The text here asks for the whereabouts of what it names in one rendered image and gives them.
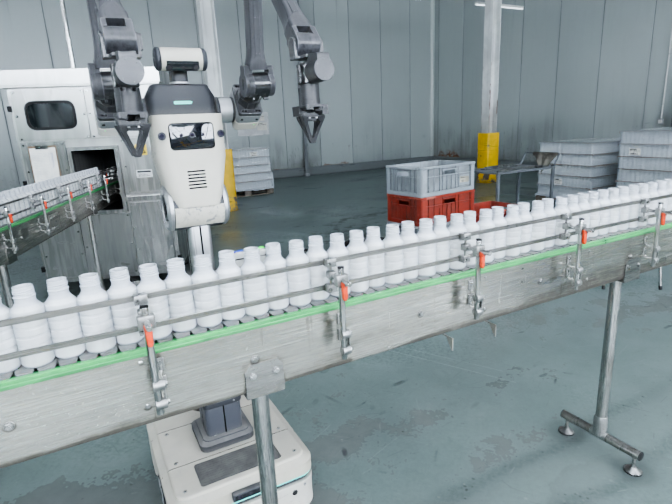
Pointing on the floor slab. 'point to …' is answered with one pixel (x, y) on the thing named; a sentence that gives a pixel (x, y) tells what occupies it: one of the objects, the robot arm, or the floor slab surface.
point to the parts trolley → (517, 174)
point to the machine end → (142, 204)
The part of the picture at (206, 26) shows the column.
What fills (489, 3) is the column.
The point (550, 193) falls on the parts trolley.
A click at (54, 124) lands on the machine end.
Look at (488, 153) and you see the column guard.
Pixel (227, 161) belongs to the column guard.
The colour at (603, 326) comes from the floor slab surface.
